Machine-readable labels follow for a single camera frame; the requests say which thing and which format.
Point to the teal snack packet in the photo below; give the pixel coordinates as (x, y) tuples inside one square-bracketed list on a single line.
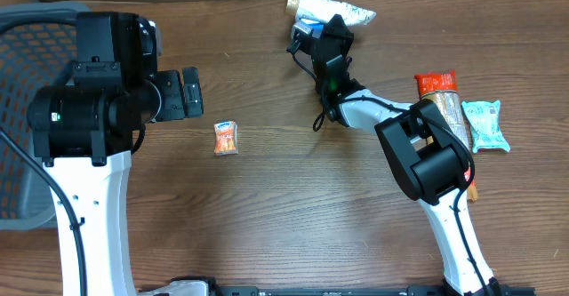
[(484, 118)]

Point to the orange spaghetti packet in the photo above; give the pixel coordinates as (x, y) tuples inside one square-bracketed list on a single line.
[(442, 89)]

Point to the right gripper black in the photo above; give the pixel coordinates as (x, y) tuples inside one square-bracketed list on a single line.
[(334, 38)]

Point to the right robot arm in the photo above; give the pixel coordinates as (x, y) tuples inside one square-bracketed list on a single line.
[(430, 164)]

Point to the white barcode scanner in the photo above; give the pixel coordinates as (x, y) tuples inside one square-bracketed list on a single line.
[(308, 12)]

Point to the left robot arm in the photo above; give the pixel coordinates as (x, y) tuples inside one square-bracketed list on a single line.
[(85, 133)]

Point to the white tube gold cap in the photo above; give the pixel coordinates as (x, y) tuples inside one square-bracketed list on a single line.
[(322, 11)]

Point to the small orange sachet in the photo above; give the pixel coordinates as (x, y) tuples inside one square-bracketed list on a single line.
[(226, 138)]

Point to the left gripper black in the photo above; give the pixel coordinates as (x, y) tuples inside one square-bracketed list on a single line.
[(170, 108)]

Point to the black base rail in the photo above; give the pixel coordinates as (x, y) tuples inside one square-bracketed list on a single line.
[(203, 285)]

